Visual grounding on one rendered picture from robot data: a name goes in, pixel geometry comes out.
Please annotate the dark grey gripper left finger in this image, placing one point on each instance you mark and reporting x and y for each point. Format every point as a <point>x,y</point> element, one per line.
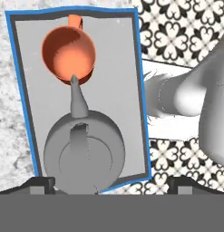
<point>40,185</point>

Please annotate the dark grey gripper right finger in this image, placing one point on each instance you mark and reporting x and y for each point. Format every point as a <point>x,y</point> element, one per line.
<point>181,185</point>

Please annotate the grey kettle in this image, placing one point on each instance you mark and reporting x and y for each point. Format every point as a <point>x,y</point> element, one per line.
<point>84,154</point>

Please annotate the grey tray with blue rim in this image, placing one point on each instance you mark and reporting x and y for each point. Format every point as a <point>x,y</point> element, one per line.
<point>116,90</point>

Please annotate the orange mug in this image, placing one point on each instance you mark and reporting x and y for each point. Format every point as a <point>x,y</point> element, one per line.
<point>68,56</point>

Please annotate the pale grey rounded fitting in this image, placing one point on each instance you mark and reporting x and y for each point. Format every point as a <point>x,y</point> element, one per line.
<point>210,105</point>

